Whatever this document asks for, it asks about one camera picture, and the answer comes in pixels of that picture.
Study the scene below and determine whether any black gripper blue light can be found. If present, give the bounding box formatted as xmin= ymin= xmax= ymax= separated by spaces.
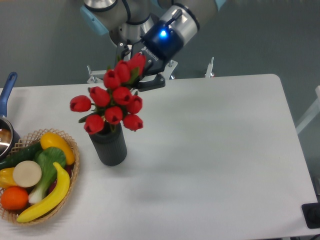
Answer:
xmin=115 ymin=20 xmax=184 ymax=92

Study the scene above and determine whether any red tulip bouquet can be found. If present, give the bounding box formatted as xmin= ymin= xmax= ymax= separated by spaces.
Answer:
xmin=69 ymin=53 xmax=147 ymax=135

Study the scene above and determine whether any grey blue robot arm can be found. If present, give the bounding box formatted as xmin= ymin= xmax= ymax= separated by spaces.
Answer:
xmin=80 ymin=0 xmax=225 ymax=92

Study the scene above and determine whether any dark grey ribbed vase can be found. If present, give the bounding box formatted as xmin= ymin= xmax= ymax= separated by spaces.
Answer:
xmin=89 ymin=123 xmax=127 ymax=167

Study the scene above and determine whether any yellow plastic lemon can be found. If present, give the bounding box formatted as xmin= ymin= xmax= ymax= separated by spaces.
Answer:
xmin=40 ymin=132 xmax=75 ymax=166

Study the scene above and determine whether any woven wicker basket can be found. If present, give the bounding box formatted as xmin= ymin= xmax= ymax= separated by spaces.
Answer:
xmin=0 ymin=128 xmax=80 ymax=226

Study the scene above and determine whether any green plastic bok choy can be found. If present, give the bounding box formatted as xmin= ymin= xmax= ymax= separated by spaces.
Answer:
xmin=28 ymin=147 xmax=66 ymax=205

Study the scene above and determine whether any green plastic cucumber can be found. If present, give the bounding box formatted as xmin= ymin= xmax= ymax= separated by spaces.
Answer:
xmin=0 ymin=141 xmax=43 ymax=170

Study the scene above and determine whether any yellow plastic banana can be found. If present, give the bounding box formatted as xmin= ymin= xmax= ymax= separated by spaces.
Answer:
xmin=16 ymin=162 xmax=70 ymax=223

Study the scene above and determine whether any beige round disc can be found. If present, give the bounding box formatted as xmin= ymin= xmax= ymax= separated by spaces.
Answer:
xmin=12 ymin=160 xmax=42 ymax=188

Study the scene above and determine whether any yellow plastic pepper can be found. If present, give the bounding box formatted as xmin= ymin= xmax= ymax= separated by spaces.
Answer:
xmin=0 ymin=167 xmax=17 ymax=189

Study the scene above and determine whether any orange plastic orange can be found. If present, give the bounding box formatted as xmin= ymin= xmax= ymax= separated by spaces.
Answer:
xmin=0 ymin=186 xmax=29 ymax=211

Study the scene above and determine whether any black device at edge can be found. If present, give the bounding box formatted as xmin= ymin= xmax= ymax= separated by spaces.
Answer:
xmin=301 ymin=202 xmax=320 ymax=229

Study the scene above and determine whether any white metal base frame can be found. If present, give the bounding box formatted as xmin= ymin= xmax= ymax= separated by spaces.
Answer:
xmin=87 ymin=56 xmax=215 ymax=84

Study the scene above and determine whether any blue handled saucepan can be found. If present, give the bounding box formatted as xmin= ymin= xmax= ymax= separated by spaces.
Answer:
xmin=0 ymin=72 xmax=20 ymax=161

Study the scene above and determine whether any white frame at right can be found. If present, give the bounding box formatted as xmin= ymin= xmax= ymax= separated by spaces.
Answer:
xmin=295 ymin=85 xmax=320 ymax=135

